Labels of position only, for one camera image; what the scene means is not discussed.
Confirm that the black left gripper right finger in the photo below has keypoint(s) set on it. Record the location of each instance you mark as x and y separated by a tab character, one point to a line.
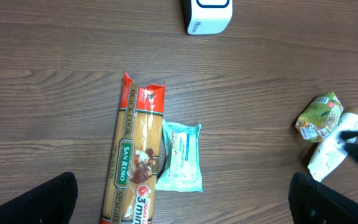
312	202

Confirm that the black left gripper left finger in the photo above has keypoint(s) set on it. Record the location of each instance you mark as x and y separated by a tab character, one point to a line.
52	202

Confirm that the white Pantene tube gold cap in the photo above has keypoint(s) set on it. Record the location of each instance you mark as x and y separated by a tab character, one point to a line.
330	153

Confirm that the green snack packet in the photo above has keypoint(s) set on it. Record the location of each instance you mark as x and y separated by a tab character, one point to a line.
320	117

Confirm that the red spaghetti packet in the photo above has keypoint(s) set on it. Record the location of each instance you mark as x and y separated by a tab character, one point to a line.
130	189

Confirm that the teal snack packet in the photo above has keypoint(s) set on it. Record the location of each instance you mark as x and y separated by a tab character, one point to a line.
182	171

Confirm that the white barcode scanner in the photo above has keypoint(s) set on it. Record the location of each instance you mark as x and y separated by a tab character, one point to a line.
206	17

